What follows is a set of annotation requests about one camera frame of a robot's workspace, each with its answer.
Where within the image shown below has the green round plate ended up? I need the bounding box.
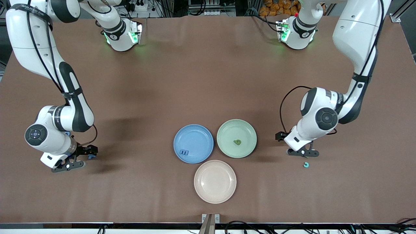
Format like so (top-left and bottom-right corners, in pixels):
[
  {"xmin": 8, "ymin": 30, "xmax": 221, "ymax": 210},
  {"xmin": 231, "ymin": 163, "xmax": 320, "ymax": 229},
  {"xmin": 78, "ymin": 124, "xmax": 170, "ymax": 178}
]
[{"xmin": 216, "ymin": 119, "xmax": 257, "ymax": 159}]

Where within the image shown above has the blue round plate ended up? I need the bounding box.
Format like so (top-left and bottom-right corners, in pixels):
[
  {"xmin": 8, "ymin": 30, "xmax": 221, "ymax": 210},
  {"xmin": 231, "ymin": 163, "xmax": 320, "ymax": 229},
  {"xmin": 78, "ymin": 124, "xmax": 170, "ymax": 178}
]
[{"xmin": 173, "ymin": 124, "xmax": 214, "ymax": 164}]

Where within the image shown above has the beige round plate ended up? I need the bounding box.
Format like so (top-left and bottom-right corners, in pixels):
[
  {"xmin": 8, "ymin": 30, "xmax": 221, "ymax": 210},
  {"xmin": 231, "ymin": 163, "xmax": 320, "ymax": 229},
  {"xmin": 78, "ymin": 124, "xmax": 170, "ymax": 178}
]
[{"xmin": 194, "ymin": 160, "xmax": 237, "ymax": 204}]

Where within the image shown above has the brown table cover sheet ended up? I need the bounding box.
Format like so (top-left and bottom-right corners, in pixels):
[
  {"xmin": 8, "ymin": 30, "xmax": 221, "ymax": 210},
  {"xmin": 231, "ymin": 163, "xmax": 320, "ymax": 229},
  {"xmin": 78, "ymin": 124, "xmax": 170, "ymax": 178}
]
[{"xmin": 0, "ymin": 15, "xmax": 416, "ymax": 225}]

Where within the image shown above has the orange fruit bag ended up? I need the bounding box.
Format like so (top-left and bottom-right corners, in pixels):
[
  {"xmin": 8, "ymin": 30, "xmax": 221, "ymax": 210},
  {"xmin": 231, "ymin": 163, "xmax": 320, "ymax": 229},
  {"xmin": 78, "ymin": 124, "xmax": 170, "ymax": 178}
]
[{"xmin": 259, "ymin": 0, "xmax": 301, "ymax": 17}]

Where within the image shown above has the white power strip with plugs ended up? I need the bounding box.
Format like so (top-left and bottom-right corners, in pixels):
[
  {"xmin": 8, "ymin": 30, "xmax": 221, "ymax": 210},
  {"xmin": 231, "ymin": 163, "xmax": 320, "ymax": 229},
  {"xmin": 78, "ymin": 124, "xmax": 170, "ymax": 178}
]
[{"xmin": 125, "ymin": 0, "xmax": 147, "ymax": 12}]

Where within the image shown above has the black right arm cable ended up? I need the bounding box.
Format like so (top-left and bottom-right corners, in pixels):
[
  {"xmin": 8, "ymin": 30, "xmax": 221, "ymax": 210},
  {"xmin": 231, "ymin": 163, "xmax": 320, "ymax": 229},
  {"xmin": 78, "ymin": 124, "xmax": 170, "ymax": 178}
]
[{"xmin": 26, "ymin": 3, "xmax": 98, "ymax": 147}]

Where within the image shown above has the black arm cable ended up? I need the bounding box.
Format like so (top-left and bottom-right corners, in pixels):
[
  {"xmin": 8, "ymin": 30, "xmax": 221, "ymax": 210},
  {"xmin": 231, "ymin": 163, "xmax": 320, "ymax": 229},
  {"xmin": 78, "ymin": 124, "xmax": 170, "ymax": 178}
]
[
  {"xmin": 26, "ymin": 3, "xmax": 98, "ymax": 147},
  {"xmin": 279, "ymin": 0, "xmax": 385, "ymax": 134}
]

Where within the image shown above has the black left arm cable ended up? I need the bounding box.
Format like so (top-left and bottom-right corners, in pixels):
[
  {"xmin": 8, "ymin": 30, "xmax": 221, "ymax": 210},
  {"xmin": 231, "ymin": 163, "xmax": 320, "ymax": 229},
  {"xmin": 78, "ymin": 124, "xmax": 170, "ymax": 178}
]
[{"xmin": 279, "ymin": 0, "xmax": 385, "ymax": 134}]

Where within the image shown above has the black cable loop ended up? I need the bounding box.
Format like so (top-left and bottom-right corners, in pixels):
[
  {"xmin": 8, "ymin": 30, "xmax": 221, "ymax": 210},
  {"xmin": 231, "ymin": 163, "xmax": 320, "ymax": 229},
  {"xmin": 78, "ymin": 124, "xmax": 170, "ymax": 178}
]
[
  {"xmin": 387, "ymin": 217, "xmax": 416, "ymax": 233},
  {"xmin": 224, "ymin": 220, "xmax": 260, "ymax": 234}
]

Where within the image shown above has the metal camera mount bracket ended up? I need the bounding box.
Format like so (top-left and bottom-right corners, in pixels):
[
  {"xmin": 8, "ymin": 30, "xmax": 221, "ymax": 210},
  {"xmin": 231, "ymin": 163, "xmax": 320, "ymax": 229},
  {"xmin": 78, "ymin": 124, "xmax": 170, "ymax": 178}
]
[{"xmin": 201, "ymin": 213, "xmax": 220, "ymax": 234}]

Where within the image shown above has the aluminium frame profile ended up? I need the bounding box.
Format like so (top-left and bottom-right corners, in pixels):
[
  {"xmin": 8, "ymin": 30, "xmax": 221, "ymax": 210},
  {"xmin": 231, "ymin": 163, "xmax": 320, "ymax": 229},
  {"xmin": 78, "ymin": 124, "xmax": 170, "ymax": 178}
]
[{"xmin": 392, "ymin": 0, "xmax": 416, "ymax": 23}]

